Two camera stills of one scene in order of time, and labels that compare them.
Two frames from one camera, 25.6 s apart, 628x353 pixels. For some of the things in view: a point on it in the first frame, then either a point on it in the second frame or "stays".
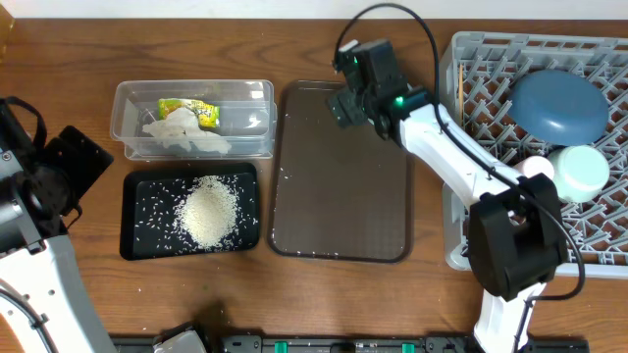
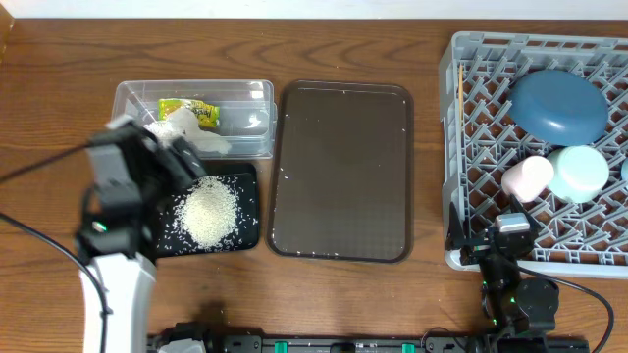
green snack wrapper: x=208 y=114 stays
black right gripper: x=343 y=98 -> x=457 y=240
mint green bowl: x=579 y=172 stays
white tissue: x=181 y=128 stays
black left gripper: x=84 y=161 -> x=186 y=156
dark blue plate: x=559 y=107 stays
